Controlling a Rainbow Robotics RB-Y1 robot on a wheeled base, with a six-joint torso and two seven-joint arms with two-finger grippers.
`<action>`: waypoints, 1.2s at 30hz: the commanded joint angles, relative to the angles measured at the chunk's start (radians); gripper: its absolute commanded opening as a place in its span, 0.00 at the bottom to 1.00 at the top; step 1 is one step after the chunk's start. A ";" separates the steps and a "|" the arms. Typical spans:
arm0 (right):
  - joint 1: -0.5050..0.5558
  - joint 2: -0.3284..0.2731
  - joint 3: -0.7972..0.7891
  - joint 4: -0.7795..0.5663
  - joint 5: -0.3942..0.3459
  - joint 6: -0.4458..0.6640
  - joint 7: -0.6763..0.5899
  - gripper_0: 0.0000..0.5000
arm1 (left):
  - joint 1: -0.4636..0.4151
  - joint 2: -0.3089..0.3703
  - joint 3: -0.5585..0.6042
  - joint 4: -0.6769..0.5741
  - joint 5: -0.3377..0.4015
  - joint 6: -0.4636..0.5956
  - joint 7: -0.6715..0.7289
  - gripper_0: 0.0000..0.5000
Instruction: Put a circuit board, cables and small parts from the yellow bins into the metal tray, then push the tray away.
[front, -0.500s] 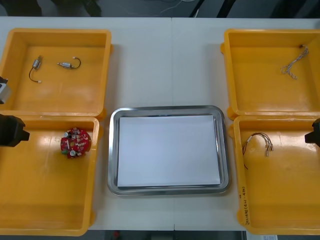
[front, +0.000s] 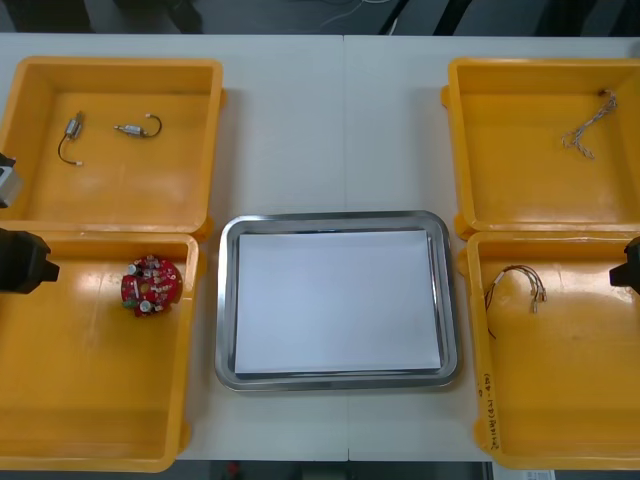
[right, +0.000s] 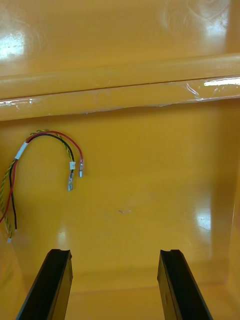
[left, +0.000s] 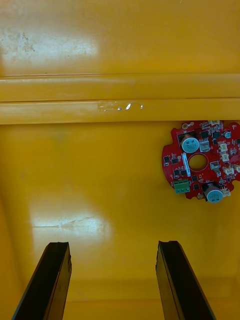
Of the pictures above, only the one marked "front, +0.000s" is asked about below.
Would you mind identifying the white paper sheet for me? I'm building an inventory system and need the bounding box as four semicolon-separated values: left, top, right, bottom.
234;229;442;376

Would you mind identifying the steel tray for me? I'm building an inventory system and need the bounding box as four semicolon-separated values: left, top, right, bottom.
214;209;461;394

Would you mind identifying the small metal solenoid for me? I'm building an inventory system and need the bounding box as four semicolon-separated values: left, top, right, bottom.
57;112;86;167
113;113;164;140

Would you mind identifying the red green-yellow wire harness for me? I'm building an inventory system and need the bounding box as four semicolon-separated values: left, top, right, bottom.
482;264;549;341

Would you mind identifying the round red circuit board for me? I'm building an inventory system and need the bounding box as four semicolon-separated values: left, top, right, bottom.
119;254;182;319

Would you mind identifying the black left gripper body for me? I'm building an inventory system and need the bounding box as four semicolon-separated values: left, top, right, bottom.
0;227;51;296

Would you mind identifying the white cable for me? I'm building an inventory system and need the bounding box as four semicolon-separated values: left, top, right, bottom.
319;0;391;27

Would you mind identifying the white-grey twisted wire harness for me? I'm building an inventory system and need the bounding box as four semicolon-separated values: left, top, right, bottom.
559;88;619;160

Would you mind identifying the yellow-orange plastic bin with handwriting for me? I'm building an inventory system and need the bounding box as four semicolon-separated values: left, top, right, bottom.
457;230;640;471

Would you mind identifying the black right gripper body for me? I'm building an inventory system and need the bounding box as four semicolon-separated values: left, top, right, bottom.
624;237;640;291

